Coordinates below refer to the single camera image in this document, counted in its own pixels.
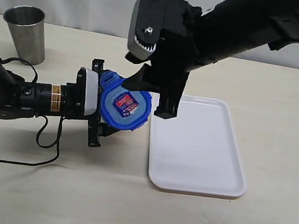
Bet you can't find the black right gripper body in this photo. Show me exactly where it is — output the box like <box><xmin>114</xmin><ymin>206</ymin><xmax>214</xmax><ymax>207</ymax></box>
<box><xmin>150</xmin><ymin>29</ymin><xmax>199</xmax><ymax>119</ymax></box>

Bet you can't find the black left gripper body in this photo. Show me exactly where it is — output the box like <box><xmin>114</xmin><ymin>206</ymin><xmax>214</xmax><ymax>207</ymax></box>
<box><xmin>87</xmin><ymin>58</ymin><xmax>120</xmax><ymax>147</ymax></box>

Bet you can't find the blue plastic lid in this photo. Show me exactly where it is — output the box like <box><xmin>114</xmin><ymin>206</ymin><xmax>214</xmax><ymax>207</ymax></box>
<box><xmin>100</xmin><ymin>70</ymin><xmax>152</xmax><ymax>131</ymax></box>

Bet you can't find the stainless steel cup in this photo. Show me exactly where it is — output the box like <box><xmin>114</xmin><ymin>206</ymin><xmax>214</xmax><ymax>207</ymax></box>
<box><xmin>3</xmin><ymin>5</ymin><xmax>46</xmax><ymax>66</ymax></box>

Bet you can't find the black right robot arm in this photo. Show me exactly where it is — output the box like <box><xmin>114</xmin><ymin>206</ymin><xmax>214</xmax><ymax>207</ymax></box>
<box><xmin>123</xmin><ymin>0</ymin><xmax>299</xmax><ymax>119</ymax></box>

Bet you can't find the white rectangular plastic tray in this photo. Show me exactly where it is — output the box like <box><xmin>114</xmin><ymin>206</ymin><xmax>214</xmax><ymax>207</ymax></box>
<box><xmin>148</xmin><ymin>95</ymin><xmax>247</xmax><ymax>199</ymax></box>

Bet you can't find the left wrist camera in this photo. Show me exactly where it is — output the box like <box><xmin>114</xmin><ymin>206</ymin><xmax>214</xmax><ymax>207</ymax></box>
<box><xmin>75</xmin><ymin>67</ymin><xmax>99</xmax><ymax>117</ymax></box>

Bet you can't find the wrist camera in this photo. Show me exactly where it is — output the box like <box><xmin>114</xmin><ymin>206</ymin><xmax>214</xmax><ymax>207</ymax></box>
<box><xmin>126</xmin><ymin>0</ymin><xmax>203</xmax><ymax>64</ymax></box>
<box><xmin>75</xmin><ymin>67</ymin><xmax>99</xmax><ymax>117</ymax></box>

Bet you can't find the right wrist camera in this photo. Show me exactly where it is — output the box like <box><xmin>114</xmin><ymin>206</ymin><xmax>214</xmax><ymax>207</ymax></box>
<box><xmin>126</xmin><ymin>0</ymin><xmax>203</xmax><ymax>64</ymax></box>

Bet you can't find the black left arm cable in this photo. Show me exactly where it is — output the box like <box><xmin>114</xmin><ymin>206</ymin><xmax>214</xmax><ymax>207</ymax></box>
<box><xmin>0</xmin><ymin>50</ymin><xmax>76</xmax><ymax>172</ymax></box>

